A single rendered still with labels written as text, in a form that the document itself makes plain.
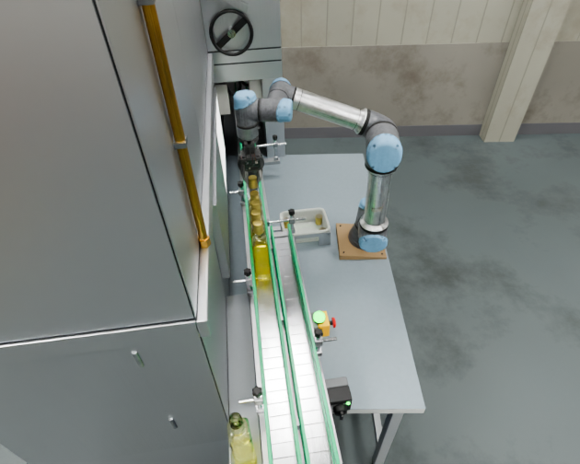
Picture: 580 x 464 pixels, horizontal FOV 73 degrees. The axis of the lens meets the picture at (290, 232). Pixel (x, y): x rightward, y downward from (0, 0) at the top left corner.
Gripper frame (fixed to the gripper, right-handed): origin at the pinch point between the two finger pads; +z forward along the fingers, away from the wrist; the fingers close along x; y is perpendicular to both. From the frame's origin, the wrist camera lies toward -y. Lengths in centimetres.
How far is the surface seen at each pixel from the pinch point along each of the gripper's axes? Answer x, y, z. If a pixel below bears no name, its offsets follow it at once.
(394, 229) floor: 106, -83, 119
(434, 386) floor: 85, 40, 118
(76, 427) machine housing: -55, 77, 20
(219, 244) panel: -14.0, 30.9, 3.2
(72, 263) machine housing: -33, 78, -41
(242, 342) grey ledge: -10, 52, 30
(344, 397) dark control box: 20, 74, 35
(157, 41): -14, 57, -69
